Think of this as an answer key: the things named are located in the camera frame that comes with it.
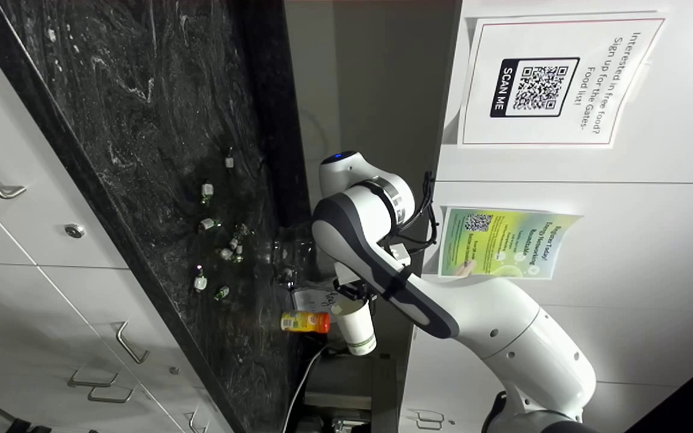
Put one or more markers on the white paper cup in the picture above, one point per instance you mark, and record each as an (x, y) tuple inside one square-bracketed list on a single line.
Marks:
[(355, 324)]

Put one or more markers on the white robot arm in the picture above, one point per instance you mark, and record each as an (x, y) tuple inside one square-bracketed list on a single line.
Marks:
[(545, 376)]

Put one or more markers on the green yellow poster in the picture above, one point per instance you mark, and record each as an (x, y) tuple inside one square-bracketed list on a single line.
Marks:
[(521, 244)]

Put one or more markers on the QR code paper sign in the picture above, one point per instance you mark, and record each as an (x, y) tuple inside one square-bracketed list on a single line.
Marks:
[(554, 78)]

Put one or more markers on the round cabinet lock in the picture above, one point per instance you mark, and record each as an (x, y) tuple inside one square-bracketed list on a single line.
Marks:
[(76, 230)]

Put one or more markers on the lower drawer handle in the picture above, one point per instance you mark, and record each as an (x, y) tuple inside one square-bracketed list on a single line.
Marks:
[(121, 339)]

